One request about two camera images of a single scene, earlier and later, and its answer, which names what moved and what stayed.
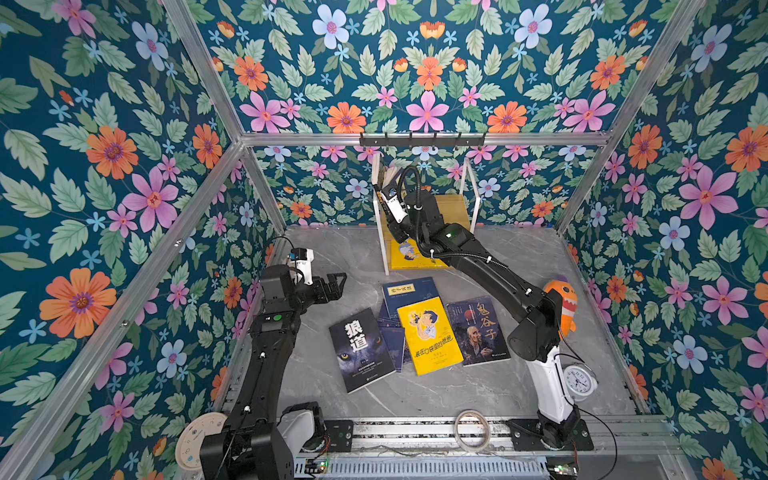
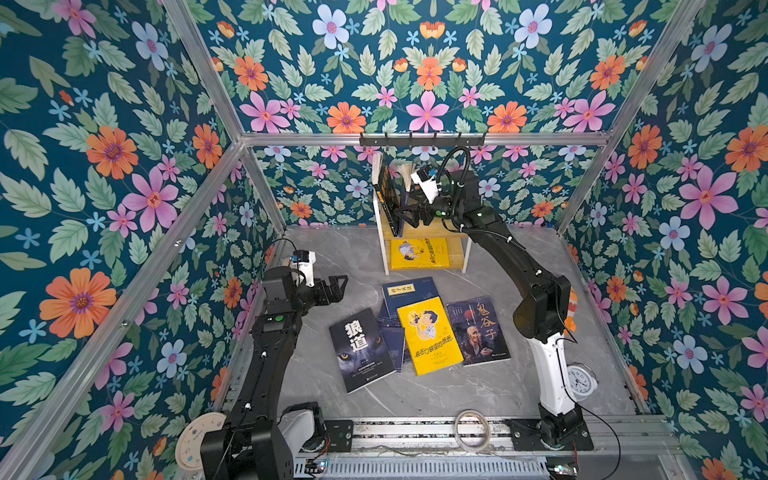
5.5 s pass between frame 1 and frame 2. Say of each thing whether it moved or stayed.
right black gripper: moved
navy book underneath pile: stayed
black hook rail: stayed
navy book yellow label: moved
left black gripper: stayed
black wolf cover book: stayed
